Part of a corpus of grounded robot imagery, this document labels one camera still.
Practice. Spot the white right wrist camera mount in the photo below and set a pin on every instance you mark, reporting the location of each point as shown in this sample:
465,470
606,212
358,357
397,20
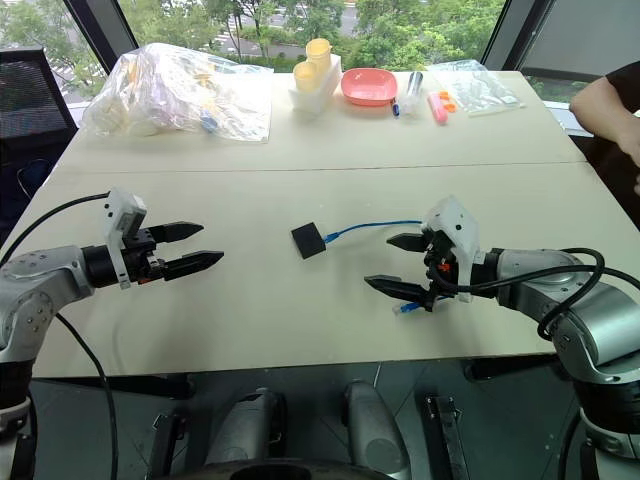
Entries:
460,225

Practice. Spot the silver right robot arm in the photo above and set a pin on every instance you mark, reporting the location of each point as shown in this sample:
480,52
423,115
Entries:
610,340

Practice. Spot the black mesh chair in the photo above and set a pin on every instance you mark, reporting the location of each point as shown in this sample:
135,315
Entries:
30,100

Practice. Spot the dark rounded robot base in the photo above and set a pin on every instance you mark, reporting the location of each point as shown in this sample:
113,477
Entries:
290,472

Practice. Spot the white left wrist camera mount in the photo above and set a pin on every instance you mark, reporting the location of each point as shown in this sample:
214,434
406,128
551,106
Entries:
122,210

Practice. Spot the short yellow plastic cup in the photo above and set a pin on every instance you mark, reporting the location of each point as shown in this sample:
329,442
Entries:
305,76

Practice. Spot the pink plastic bowl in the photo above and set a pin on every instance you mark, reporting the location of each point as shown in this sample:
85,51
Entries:
369,86

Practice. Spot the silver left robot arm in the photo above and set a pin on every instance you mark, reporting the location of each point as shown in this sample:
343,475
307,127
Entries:
35,285

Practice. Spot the dark window frame pillar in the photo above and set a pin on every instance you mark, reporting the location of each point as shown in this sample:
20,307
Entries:
102,30
517,30

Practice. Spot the blue capped marker pen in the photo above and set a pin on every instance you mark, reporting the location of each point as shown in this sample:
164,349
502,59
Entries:
395,109

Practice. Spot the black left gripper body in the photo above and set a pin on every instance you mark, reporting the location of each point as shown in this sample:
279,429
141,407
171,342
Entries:
142,262

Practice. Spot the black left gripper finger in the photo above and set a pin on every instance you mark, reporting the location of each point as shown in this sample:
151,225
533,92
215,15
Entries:
192,263
177,232

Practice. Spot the large clear plastic bag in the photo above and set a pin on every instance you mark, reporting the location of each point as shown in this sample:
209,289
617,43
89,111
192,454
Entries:
170,90

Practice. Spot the black square adapter box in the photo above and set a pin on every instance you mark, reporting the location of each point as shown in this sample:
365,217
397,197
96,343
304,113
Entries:
309,240

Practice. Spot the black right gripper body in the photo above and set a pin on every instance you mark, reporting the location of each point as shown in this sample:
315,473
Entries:
442,267

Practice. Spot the person's bare forearm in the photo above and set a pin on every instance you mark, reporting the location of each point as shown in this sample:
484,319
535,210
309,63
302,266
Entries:
597,112

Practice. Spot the black table support bar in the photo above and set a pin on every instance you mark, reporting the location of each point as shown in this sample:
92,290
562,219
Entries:
125,387

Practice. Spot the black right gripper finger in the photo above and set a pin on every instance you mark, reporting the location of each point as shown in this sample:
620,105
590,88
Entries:
400,288
410,242

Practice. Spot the pink plastic stick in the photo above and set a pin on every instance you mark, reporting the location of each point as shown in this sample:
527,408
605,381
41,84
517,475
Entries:
437,110

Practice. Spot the tall yellow plastic cup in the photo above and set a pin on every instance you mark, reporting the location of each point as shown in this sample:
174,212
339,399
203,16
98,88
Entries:
319,52

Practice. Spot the grey rounded robot leg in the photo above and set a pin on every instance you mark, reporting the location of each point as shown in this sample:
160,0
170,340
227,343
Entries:
372,425
250,425

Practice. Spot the clear plastic tube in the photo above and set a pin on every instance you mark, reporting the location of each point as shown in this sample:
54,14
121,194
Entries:
413,90

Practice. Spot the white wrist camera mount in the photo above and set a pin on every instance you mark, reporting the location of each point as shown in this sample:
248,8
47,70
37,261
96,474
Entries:
122,210
460,225

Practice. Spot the small clear zip bag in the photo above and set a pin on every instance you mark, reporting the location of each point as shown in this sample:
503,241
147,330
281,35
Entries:
480,90

